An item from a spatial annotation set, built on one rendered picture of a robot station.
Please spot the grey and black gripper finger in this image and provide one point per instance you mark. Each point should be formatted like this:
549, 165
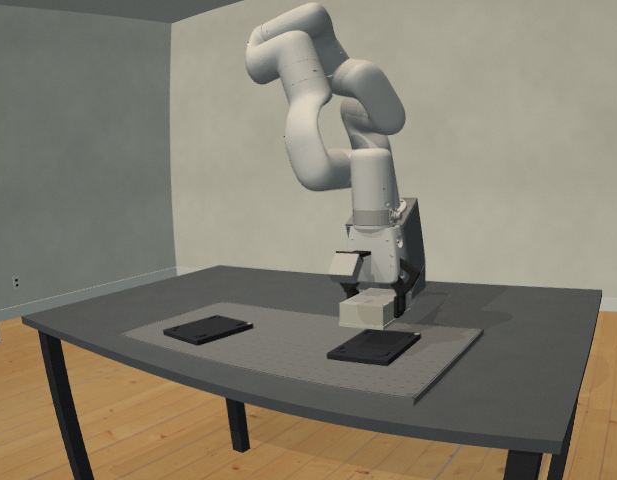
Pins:
350, 289
402, 288

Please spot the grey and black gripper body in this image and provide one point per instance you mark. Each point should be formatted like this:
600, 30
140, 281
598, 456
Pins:
386, 246

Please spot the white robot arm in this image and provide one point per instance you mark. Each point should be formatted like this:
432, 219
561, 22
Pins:
370, 104

